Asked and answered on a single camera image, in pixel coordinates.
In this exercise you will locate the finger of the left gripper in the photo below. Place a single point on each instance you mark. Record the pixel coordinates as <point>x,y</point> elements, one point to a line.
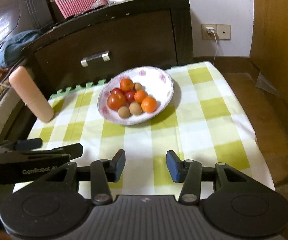
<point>65,153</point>
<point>20,145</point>

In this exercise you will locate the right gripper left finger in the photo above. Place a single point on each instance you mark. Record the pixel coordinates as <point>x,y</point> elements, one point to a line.
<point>102,172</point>

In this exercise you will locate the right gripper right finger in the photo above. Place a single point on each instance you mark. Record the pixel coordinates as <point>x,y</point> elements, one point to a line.
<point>189,173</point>

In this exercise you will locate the brown longan front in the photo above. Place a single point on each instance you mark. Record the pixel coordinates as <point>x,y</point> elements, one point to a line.
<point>124,112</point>

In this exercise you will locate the brown longan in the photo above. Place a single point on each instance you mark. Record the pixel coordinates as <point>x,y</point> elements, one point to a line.
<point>124,112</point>
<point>135,108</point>
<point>137,86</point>

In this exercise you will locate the large red tomato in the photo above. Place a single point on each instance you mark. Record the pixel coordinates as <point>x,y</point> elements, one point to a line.
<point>115,101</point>

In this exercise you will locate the red cherry tomato with stem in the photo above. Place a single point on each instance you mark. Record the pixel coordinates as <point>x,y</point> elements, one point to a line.
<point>117,91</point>

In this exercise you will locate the small red cherry tomato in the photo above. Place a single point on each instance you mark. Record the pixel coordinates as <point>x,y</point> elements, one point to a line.
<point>129,95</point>

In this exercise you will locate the orange tangerine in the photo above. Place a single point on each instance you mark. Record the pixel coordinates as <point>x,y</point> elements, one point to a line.
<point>126,85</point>
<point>140,96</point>
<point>149,104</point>

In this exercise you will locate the orange tangerine front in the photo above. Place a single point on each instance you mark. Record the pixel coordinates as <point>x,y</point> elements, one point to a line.
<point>140,96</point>

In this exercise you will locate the green checked tablecloth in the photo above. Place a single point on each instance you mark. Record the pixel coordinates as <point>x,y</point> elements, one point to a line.
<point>204,122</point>

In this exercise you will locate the pink ribbed cylinder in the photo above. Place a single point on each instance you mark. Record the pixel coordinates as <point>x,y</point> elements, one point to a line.
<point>30,94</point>

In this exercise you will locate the green foam mat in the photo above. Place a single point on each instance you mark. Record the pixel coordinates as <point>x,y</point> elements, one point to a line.
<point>68,90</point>

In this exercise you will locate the white floral plate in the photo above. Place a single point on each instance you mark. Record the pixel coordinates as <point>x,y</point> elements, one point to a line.
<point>155,82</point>

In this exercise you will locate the blue clothing pile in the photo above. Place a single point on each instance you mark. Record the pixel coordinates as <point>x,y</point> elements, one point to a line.
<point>11,50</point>

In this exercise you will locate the white charger plug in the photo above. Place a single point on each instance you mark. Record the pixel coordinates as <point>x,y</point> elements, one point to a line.
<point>211,30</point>

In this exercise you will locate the dark wooden cabinet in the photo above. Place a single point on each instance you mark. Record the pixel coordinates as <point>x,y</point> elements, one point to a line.
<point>137,33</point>

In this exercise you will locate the wooden wardrobe panel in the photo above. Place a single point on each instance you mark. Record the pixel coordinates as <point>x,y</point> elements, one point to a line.
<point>269,50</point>

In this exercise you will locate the metal drawer handle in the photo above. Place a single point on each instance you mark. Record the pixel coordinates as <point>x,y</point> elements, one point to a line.
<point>96,58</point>

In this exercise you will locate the wall power socket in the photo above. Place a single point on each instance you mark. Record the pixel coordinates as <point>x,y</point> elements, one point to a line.
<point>223,32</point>

